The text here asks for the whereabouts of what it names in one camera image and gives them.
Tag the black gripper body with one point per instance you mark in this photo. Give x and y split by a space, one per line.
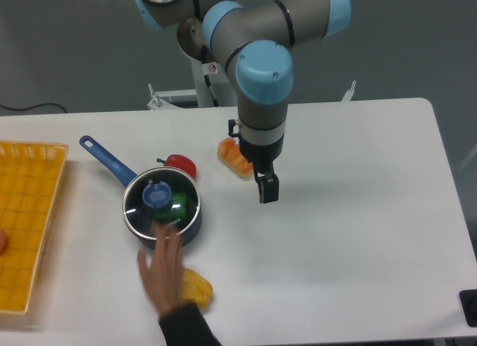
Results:
261 156

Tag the green bell pepper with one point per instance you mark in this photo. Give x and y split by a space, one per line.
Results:
174 211

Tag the glass lid blue knob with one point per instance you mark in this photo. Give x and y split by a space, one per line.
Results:
160 202

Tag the dark blue saucepan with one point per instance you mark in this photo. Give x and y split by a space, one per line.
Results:
112 167

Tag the yellow bell pepper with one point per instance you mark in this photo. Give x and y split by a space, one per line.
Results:
195 288

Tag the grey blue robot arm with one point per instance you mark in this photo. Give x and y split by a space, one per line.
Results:
253 49

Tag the black sleeved forearm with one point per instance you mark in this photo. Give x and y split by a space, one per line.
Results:
186 326

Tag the person's hand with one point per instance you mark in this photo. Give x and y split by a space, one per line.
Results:
162 276

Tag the orange bread loaf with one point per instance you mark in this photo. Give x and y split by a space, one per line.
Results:
229 154

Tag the red bell pepper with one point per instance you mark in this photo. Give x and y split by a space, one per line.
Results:
181 162

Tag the yellow woven basket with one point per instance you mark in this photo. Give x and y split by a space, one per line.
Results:
30 177

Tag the black device table corner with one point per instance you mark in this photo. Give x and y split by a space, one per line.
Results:
468 300

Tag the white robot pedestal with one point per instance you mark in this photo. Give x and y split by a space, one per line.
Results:
212 86

